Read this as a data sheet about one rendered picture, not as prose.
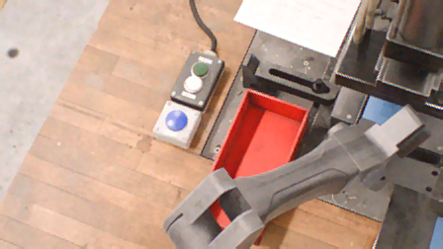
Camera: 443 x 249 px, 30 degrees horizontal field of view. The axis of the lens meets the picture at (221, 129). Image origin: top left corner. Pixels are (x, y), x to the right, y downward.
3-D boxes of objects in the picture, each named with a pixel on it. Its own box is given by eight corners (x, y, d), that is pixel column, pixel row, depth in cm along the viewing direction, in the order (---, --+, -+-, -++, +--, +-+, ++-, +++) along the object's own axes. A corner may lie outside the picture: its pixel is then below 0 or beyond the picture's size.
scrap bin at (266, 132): (195, 221, 146) (192, 210, 141) (247, 102, 155) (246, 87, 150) (258, 246, 144) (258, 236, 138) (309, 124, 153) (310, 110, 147)
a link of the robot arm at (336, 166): (360, 112, 115) (183, 183, 98) (399, 161, 112) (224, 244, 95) (323, 161, 124) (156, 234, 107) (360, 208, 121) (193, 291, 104)
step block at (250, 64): (242, 87, 156) (241, 64, 148) (248, 74, 157) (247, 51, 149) (275, 98, 155) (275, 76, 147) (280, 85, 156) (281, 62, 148)
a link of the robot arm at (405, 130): (403, 98, 123) (387, 81, 113) (441, 141, 120) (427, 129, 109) (343, 146, 126) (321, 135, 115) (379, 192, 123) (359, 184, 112)
